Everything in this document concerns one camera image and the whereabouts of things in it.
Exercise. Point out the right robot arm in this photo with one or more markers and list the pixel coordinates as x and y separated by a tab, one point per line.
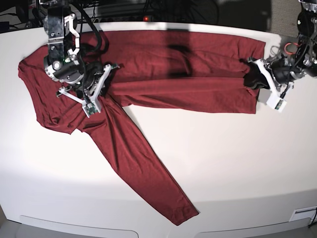
65	63

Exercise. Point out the dark red long-sleeve shirt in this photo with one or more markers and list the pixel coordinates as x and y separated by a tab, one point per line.
194	71

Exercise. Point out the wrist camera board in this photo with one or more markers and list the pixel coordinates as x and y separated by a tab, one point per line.
280	105
89	109

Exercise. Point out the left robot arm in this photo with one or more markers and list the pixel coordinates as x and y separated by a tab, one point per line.
304	61

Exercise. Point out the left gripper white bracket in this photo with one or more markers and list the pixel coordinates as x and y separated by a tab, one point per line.
271	75

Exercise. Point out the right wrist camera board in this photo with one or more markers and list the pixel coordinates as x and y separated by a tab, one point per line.
89	109

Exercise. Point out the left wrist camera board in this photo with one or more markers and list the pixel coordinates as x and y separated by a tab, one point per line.
280	105

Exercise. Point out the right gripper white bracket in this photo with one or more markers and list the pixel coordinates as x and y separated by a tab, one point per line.
97	83

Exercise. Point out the black power strip red light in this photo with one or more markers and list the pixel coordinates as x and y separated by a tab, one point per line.
132	18

